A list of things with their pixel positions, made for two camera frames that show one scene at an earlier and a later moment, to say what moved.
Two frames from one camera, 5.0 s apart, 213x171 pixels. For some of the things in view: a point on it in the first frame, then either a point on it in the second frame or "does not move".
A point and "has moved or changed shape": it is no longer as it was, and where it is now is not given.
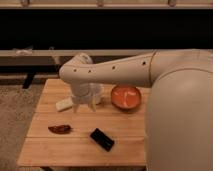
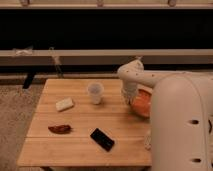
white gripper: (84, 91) → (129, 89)
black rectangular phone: (102, 139) does not move
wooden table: (107, 136) does not move
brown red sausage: (60, 129) does not move
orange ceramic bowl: (125, 97) has moved or changed shape
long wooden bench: (46, 64) does not move
